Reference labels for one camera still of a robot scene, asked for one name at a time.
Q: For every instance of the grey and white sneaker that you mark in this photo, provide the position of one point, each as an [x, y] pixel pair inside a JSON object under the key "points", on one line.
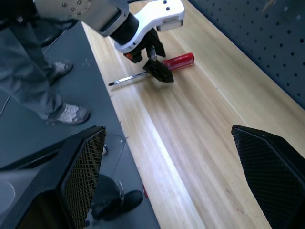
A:
{"points": [[71, 114], [60, 69]]}

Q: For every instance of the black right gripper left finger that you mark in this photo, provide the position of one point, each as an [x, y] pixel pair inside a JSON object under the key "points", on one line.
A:
{"points": [[71, 171]]}

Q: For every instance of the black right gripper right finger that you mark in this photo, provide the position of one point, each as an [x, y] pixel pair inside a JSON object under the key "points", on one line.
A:
{"points": [[271, 167]]}

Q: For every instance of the dark blue pegboard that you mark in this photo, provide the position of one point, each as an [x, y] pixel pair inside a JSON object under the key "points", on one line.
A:
{"points": [[262, 47]]}

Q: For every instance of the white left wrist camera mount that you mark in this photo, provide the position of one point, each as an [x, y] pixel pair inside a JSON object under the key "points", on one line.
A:
{"points": [[155, 14]]}

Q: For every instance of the black shoe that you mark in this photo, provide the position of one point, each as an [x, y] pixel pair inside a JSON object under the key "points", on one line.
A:
{"points": [[112, 198]]}

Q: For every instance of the person's grey trouser legs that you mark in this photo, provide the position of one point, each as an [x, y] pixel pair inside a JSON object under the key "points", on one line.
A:
{"points": [[26, 78]]}

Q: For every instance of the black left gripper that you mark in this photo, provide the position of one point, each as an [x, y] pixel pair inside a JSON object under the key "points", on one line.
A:
{"points": [[139, 53]]}

